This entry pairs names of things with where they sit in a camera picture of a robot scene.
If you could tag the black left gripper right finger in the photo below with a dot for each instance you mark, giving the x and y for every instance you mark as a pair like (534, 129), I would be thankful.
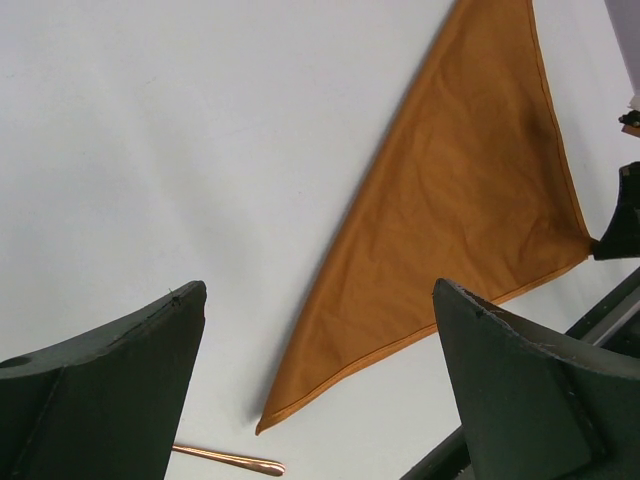
(530, 390)

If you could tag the orange cloth napkin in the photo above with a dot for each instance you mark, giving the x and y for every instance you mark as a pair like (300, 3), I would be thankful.
(471, 183)

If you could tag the copper spoon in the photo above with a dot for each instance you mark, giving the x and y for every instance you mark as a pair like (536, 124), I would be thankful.
(259, 465)

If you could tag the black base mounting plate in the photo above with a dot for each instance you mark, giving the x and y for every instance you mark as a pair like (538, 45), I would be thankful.
(565, 360)

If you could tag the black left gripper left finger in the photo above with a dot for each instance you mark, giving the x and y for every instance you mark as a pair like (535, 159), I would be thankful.
(105, 404)

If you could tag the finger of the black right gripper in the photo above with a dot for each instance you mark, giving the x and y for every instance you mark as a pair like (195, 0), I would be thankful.
(621, 238)

